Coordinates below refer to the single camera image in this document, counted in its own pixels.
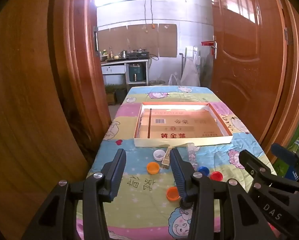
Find dark plant pot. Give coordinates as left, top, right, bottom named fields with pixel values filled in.
left=115, top=87, right=127, bottom=103

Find white plastic bag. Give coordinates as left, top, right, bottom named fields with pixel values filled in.
left=168, top=73, right=181, bottom=87

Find teal air fryer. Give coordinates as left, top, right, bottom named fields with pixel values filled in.
left=129, top=64, right=144, bottom=82

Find black gas stove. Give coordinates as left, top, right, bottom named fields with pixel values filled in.
left=128, top=51, right=150, bottom=58

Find plain brown wooden door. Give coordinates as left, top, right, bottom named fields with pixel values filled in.
left=0, top=0, right=112, bottom=233

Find wooden plant crate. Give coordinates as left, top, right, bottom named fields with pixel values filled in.
left=105, top=85, right=116, bottom=105

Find white bottle cap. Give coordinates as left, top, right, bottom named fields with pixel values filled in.
left=153, top=149, right=165, bottom=161

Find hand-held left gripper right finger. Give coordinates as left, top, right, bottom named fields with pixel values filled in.
left=169, top=148, right=272, bottom=240

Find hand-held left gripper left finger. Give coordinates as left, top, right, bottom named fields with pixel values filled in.
left=21, top=149, right=127, bottom=240

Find wooden door frame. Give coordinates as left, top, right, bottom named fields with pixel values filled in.
left=272, top=0, right=299, bottom=160

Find shallow orange-rimmed cardboard box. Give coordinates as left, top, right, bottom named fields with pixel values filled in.
left=134, top=102, right=233, bottom=147

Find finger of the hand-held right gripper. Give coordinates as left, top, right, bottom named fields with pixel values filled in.
left=271, top=143, right=299, bottom=182
left=238, top=149, right=299, bottom=198

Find red bottle cap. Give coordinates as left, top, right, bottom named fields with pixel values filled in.
left=210, top=171, right=224, bottom=182

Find orange bottle cap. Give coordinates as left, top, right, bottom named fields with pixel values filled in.
left=147, top=162, right=160, bottom=174
left=166, top=186, right=181, bottom=202

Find white woven sack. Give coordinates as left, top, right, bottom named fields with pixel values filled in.
left=181, top=52, right=201, bottom=87

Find carved brown wooden door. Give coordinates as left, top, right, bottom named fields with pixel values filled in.
left=207, top=0, right=290, bottom=143

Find cartoon sheep printed tablecloth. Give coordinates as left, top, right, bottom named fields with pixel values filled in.
left=76, top=85, right=277, bottom=235

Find cardboard wall sheets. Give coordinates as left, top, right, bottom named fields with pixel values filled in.
left=97, top=24, right=178, bottom=58

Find white kitchen counter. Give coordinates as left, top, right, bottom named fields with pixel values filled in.
left=101, top=57, right=150, bottom=87

